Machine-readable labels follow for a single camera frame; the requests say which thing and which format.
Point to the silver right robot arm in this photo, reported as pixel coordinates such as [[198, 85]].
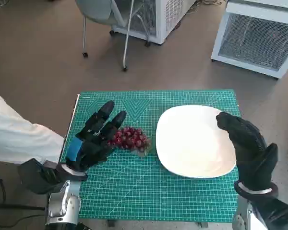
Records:
[[273, 210]]

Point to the white square plate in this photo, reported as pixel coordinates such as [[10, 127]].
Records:
[[192, 141]]

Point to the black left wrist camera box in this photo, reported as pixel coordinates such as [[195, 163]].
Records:
[[38, 176]]

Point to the black bar on floor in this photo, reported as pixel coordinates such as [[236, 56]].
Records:
[[16, 206]]

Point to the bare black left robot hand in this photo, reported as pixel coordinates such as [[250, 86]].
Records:
[[91, 148]]

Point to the white cabinet with mesh side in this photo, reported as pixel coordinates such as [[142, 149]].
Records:
[[163, 21]]

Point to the person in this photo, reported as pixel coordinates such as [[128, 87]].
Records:
[[16, 136]]

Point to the grey chair with metal legs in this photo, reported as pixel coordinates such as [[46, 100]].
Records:
[[98, 10]]

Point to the white cabinet with mesh front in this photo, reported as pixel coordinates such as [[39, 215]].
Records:
[[254, 40]]

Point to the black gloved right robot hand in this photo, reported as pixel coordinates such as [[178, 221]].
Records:
[[252, 155]]

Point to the red toy grape bunch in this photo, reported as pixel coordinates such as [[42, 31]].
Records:
[[132, 140]]

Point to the green cutting mat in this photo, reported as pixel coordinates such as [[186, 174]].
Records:
[[139, 187]]

